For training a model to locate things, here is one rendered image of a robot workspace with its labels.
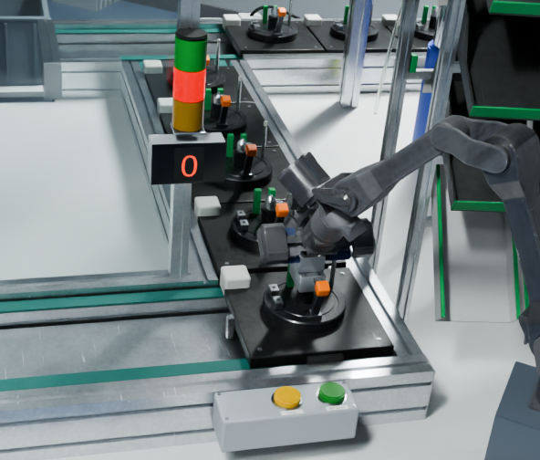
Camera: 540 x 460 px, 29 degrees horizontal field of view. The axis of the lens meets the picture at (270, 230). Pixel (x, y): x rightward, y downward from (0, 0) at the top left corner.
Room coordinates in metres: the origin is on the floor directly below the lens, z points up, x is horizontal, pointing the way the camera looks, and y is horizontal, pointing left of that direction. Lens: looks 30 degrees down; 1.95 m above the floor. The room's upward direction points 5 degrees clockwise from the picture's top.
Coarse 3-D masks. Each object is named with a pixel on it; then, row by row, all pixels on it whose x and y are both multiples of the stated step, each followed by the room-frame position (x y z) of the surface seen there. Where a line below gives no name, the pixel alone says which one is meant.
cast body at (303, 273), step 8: (304, 256) 1.42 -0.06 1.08; (312, 256) 1.42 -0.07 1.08; (320, 256) 1.42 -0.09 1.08; (296, 264) 1.43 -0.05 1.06; (304, 264) 1.41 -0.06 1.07; (312, 264) 1.42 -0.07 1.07; (320, 264) 1.42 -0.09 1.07; (296, 272) 1.42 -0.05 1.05; (304, 272) 1.41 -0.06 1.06; (312, 272) 1.42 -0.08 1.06; (320, 272) 1.42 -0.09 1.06; (296, 280) 1.42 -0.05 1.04; (304, 280) 1.40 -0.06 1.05; (312, 280) 1.41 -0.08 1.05; (304, 288) 1.40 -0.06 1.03; (312, 288) 1.41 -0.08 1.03
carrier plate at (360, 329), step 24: (240, 288) 1.48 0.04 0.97; (264, 288) 1.49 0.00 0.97; (360, 288) 1.52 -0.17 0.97; (240, 312) 1.41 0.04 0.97; (360, 312) 1.44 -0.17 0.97; (240, 336) 1.36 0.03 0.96; (264, 336) 1.35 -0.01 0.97; (288, 336) 1.35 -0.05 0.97; (312, 336) 1.36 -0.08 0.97; (336, 336) 1.37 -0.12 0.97; (360, 336) 1.37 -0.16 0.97; (384, 336) 1.38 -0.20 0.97; (264, 360) 1.29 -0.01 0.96; (288, 360) 1.31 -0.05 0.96
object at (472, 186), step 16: (432, 80) 1.66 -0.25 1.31; (464, 96) 1.65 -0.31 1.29; (448, 112) 1.54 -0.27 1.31; (464, 112) 1.62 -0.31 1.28; (448, 160) 1.49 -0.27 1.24; (448, 176) 1.48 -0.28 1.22; (464, 176) 1.49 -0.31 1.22; (480, 176) 1.50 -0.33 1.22; (448, 192) 1.46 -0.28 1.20; (464, 192) 1.46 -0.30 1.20; (480, 192) 1.47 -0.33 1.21; (464, 208) 1.43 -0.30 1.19; (480, 208) 1.43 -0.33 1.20; (496, 208) 1.43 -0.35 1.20
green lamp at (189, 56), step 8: (176, 40) 1.48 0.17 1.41; (184, 40) 1.47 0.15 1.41; (176, 48) 1.48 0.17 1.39; (184, 48) 1.47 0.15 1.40; (192, 48) 1.47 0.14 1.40; (200, 48) 1.48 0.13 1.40; (176, 56) 1.48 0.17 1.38; (184, 56) 1.47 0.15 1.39; (192, 56) 1.47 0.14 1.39; (200, 56) 1.48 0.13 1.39; (176, 64) 1.48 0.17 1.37; (184, 64) 1.47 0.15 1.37; (192, 64) 1.47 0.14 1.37; (200, 64) 1.48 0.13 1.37
